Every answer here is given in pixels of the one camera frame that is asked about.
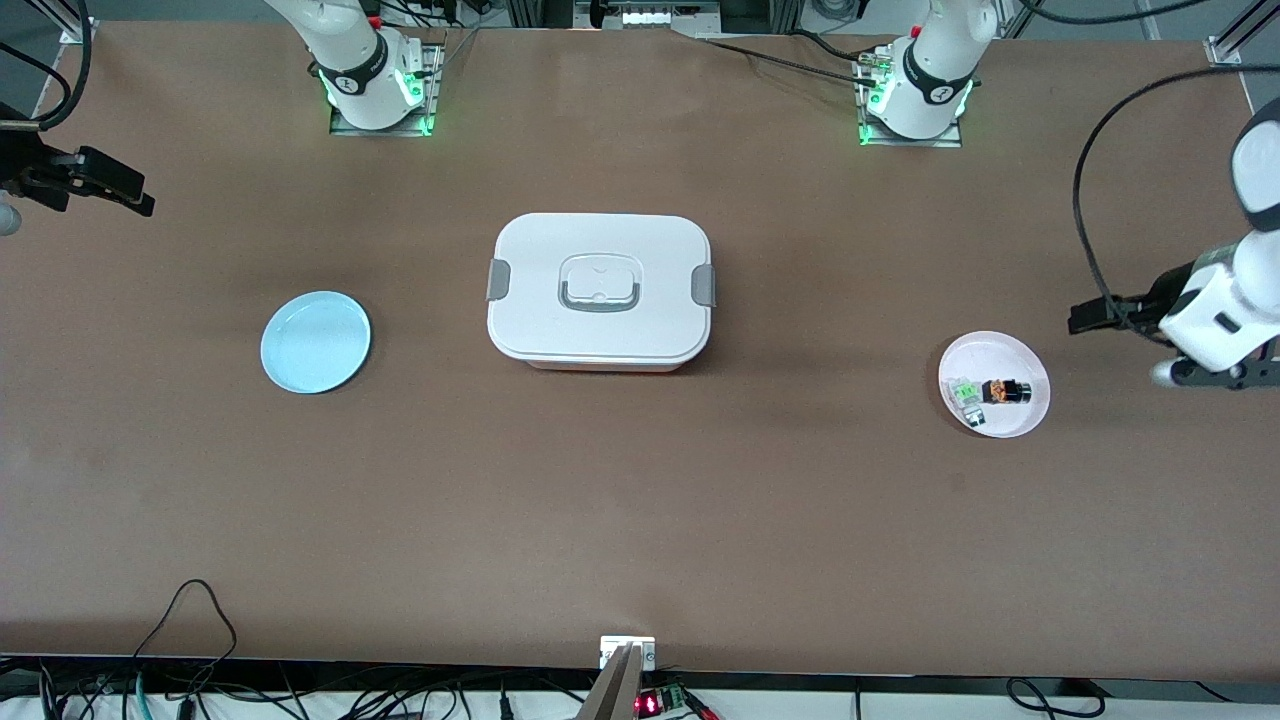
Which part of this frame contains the green push-button switch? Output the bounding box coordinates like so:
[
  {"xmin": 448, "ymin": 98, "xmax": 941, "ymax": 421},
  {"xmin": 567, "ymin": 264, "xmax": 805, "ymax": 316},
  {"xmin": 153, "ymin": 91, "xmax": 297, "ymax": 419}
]
[{"xmin": 950, "ymin": 378, "xmax": 989, "ymax": 427}]

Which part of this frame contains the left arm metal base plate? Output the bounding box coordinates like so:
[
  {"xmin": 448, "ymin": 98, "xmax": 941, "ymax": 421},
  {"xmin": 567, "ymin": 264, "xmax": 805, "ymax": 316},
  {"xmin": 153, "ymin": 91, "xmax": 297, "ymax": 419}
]
[{"xmin": 858, "ymin": 45, "xmax": 964, "ymax": 149}]

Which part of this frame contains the small red LED module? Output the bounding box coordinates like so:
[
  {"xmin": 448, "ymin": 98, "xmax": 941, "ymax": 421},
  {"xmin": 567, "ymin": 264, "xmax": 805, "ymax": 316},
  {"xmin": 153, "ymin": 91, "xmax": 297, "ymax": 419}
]
[{"xmin": 635, "ymin": 685, "xmax": 721, "ymax": 720}]

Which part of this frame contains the black braided cable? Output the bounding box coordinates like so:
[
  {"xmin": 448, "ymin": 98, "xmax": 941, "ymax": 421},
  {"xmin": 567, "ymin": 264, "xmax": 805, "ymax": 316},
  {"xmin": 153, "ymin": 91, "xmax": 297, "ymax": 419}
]
[{"xmin": 700, "ymin": 35, "xmax": 886, "ymax": 88}]

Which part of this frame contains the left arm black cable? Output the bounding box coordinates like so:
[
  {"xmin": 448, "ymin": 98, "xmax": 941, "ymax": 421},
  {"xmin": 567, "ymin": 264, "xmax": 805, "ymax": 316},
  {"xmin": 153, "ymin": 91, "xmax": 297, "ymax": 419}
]
[{"xmin": 1072, "ymin": 65, "xmax": 1280, "ymax": 333}]

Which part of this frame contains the tangled black cable bundle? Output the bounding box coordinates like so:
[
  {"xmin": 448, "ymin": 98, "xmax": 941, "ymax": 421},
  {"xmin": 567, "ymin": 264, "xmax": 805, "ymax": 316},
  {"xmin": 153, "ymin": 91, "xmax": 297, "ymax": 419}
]
[{"xmin": 0, "ymin": 655, "xmax": 601, "ymax": 720}]

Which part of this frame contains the light blue round plate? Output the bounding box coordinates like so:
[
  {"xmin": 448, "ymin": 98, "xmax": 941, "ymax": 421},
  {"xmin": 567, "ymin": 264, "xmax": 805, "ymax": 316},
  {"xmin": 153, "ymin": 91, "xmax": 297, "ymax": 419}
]
[{"xmin": 260, "ymin": 290, "xmax": 372, "ymax": 395}]

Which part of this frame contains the black looped cable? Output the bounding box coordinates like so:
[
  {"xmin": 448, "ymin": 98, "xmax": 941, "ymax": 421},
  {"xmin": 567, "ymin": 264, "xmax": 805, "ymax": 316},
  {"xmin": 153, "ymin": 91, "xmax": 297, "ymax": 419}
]
[{"xmin": 130, "ymin": 578, "xmax": 239, "ymax": 691}]

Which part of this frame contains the aluminium camera mount bar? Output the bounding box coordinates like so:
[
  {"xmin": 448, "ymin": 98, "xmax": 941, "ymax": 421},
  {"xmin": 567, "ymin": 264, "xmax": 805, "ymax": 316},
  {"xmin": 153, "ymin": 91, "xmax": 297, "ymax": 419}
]
[{"xmin": 580, "ymin": 645, "xmax": 646, "ymax": 720}]

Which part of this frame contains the pink round plate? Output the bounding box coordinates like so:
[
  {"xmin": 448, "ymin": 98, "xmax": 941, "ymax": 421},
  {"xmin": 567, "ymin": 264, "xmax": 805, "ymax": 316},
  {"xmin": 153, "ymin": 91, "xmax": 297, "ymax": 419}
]
[{"xmin": 937, "ymin": 330, "xmax": 1052, "ymax": 439}]

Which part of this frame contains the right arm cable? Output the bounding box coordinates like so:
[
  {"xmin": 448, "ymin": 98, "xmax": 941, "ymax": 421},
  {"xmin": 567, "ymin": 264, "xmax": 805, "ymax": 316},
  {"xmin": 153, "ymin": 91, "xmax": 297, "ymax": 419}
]
[{"xmin": 0, "ymin": 0, "xmax": 93, "ymax": 131}]

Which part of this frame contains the white lidded lunch box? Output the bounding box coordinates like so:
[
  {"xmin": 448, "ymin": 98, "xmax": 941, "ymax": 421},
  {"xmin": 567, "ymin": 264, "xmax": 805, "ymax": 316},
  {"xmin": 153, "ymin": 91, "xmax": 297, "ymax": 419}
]
[{"xmin": 486, "ymin": 212, "xmax": 717, "ymax": 373}]

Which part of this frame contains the aluminium frame structure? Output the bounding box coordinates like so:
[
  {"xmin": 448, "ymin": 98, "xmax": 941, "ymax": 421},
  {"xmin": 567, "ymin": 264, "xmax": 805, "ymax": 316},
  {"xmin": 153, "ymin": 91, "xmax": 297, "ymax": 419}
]
[{"xmin": 505, "ymin": 0, "xmax": 801, "ymax": 36}]

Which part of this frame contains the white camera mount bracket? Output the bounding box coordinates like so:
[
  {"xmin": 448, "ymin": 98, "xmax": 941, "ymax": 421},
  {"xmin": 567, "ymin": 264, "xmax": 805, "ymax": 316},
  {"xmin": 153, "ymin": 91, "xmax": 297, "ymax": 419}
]
[{"xmin": 600, "ymin": 636, "xmax": 656, "ymax": 671}]

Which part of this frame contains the black coiled cable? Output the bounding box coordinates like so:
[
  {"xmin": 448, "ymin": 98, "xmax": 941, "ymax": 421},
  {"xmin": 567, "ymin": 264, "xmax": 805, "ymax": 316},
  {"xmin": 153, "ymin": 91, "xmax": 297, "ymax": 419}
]
[{"xmin": 1005, "ymin": 678, "xmax": 1106, "ymax": 719}]

